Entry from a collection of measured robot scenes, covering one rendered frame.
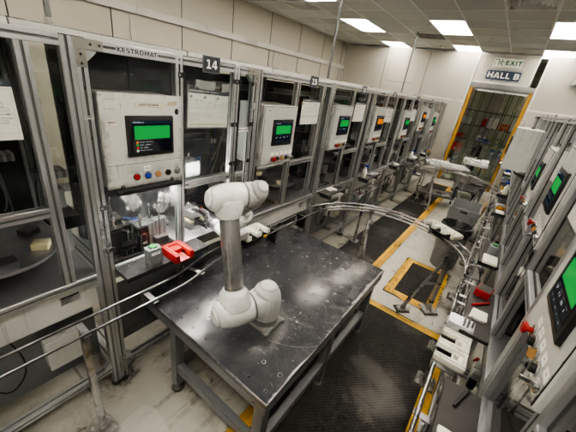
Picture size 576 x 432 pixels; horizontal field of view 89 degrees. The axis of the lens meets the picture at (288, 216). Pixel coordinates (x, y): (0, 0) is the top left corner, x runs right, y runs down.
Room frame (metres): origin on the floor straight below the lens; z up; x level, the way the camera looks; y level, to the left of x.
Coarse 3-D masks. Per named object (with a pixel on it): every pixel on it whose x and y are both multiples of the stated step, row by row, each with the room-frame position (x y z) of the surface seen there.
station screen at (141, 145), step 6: (132, 126) 1.41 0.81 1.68; (156, 138) 1.51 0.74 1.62; (162, 138) 1.54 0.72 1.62; (168, 138) 1.57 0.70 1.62; (138, 144) 1.43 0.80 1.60; (144, 144) 1.46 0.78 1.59; (150, 144) 1.49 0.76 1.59; (156, 144) 1.51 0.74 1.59; (162, 144) 1.54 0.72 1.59; (168, 144) 1.57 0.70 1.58; (138, 150) 1.43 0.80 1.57; (144, 150) 1.46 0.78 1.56; (150, 150) 1.48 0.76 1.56; (156, 150) 1.51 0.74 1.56; (162, 150) 1.54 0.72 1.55; (168, 150) 1.57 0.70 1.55
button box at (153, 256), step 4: (156, 244) 1.42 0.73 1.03; (144, 248) 1.37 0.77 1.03; (148, 248) 1.37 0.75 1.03; (156, 248) 1.39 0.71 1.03; (160, 248) 1.40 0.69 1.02; (144, 252) 1.37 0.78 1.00; (148, 252) 1.35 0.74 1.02; (152, 252) 1.36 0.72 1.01; (156, 252) 1.38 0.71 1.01; (160, 252) 1.40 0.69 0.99; (148, 256) 1.35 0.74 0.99; (152, 256) 1.36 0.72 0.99; (156, 256) 1.38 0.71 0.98; (160, 256) 1.40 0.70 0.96; (148, 260) 1.35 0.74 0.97; (152, 260) 1.36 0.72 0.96; (156, 260) 1.38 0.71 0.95; (160, 260) 1.40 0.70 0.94; (148, 264) 1.35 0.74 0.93; (152, 264) 1.36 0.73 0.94; (156, 264) 1.38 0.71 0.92; (160, 264) 1.40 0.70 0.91
